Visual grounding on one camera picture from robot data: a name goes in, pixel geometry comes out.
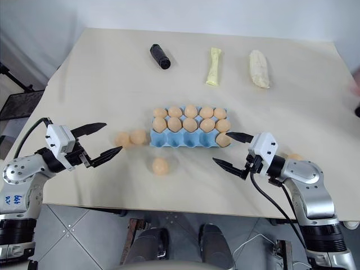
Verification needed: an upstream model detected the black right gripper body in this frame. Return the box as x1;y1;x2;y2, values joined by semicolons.
240;153;264;181

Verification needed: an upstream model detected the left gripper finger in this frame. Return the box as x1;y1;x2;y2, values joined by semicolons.
70;122;108;141
87;145;124;169

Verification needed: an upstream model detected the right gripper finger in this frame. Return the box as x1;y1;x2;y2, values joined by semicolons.
226;131;255;143
212;157;246;179

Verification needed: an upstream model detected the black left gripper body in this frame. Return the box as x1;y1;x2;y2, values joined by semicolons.
65;143;93;170

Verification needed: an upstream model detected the blue egg tray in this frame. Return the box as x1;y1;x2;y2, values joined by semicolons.
148;105;233;149

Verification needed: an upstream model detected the cream rolled cloth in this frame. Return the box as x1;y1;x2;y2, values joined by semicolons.
248;49;271;89

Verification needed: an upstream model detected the black mesh panel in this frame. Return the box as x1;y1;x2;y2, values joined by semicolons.
0;89;45;122

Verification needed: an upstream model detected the yellow rolled cloth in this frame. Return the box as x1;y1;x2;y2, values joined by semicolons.
205;47;223;87

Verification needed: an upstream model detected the dark rounded shape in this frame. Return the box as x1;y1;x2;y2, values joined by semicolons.
198;223;235;268
128;227;170;267

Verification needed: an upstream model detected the black tripod stand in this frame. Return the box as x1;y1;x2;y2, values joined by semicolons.
0;62;37;92

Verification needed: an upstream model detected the black rolled cloth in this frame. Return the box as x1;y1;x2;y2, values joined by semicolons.
149;43;172;70

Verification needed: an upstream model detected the grey rounded robot torso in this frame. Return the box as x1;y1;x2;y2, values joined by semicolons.
114;260;235;270

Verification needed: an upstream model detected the blurred bystander person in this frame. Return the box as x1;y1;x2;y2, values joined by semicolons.
348;64;360;119

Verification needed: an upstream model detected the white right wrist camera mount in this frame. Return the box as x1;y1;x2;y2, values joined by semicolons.
246;132;280;179

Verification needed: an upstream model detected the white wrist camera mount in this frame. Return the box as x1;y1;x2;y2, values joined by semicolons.
44;124;77;170
246;132;280;179

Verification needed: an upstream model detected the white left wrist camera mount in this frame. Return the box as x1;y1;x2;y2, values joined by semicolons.
44;124;77;170

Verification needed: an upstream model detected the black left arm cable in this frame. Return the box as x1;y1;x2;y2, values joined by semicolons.
12;117;53;160

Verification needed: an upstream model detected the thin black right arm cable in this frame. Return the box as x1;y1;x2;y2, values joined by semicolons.
280;183;303;234

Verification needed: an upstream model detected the white floor cable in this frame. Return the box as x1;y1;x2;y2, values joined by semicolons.
232;232;278;270

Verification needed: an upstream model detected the rusty table leg bracket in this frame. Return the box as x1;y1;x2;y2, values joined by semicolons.
271;238;294;270
120;218;146;267

